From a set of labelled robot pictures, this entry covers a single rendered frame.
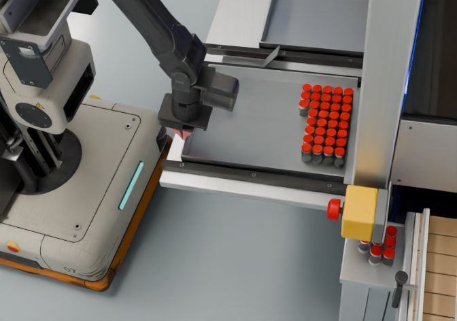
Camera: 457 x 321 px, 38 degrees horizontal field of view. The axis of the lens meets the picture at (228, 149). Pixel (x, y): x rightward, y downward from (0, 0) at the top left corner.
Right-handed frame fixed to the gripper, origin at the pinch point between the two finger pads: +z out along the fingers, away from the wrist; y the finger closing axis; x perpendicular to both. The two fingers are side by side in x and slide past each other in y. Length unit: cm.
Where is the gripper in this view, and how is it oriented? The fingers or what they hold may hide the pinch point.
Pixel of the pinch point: (184, 135)
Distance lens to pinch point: 141.2
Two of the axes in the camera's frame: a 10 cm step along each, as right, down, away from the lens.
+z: -0.8, 5.5, 8.3
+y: 9.7, 2.2, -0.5
